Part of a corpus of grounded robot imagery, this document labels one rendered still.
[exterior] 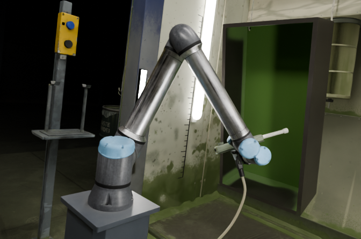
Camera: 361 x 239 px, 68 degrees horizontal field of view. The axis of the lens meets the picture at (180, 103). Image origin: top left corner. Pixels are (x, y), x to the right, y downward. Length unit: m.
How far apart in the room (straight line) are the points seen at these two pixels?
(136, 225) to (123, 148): 0.32
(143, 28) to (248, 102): 1.01
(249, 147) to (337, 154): 1.87
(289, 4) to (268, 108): 1.28
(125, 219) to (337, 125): 2.46
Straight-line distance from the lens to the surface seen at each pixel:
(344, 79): 2.87
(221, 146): 1.63
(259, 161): 1.35
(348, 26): 2.93
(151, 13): 2.13
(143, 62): 2.05
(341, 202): 2.81
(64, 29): 1.91
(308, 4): 3.00
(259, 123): 2.24
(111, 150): 1.12
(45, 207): 2.15
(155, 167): 2.31
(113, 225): 1.12
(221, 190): 3.13
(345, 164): 2.93
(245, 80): 2.23
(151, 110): 1.27
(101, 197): 1.18
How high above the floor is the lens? 1.16
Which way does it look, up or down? 3 degrees down
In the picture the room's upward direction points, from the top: 7 degrees clockwise
